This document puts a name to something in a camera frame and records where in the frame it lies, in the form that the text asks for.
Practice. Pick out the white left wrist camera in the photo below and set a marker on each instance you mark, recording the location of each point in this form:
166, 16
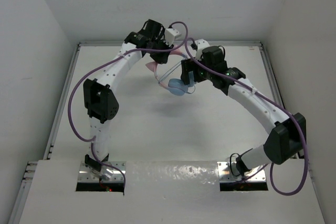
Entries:
171, 35

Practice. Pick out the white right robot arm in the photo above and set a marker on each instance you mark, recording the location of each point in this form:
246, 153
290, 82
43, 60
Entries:
286, 132

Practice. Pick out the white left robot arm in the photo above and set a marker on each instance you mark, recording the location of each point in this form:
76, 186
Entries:
99, 93

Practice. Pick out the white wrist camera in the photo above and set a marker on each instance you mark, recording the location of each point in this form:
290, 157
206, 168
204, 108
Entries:
201, 44
171, 35

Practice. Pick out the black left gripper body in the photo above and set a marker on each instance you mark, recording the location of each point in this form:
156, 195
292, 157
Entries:
159, 43

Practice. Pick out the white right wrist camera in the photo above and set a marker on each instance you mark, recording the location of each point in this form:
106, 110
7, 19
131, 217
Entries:
201, 44

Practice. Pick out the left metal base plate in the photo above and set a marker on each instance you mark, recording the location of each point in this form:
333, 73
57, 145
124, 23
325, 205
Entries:
108, 175

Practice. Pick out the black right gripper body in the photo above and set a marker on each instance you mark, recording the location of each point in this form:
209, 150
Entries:
200, 73

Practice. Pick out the pink blue cat-ear headphones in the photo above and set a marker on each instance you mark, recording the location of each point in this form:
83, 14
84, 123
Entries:
174, 86

